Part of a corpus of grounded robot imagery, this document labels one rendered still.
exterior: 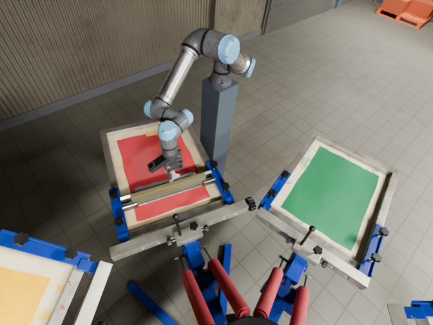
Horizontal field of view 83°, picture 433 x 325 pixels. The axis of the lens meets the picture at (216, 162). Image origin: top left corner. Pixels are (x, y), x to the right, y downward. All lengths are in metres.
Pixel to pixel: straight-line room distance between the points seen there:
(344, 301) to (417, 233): 1.12
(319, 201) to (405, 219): 1.74
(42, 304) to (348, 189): 1.58
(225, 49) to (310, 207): 0.96
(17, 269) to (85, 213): 1.52
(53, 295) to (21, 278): 0.12
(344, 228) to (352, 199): 0.21
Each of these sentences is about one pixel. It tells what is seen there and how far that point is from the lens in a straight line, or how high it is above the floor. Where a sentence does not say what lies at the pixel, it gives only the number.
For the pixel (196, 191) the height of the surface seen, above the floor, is 0.96.
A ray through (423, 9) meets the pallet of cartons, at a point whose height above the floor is 0.27.
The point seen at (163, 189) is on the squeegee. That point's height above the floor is 1.05.
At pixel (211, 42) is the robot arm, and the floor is 1.65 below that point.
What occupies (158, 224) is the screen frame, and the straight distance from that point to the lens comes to 1.30.
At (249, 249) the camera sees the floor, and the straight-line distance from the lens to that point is 2.34.
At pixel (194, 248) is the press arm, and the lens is 1.19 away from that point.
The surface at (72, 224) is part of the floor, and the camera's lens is 2.61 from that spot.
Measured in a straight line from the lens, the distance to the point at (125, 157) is 1.62.
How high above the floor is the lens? 2.16
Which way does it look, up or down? 51 degrees down
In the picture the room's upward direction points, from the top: 7 degrees clockwise
